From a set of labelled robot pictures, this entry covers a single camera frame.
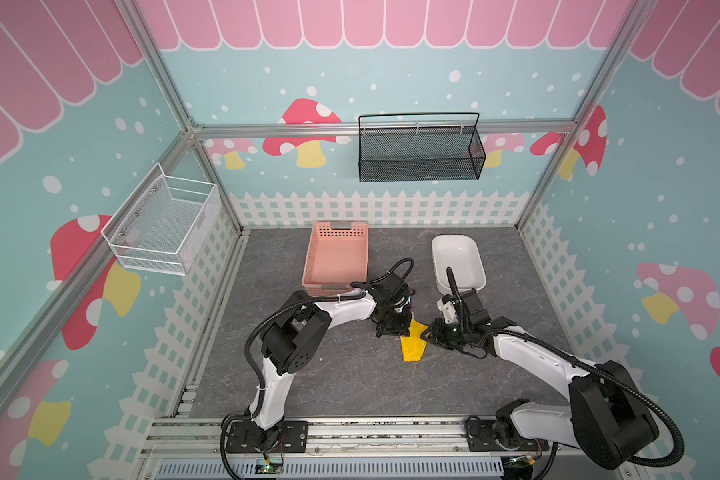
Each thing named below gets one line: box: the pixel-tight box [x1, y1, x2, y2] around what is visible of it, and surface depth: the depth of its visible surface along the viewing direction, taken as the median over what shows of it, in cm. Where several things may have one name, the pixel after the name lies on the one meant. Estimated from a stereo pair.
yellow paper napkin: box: [400, 311, 429, 363], surface depth 90 cm
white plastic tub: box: [432, 234, 487, 295], surface depth 112 cm
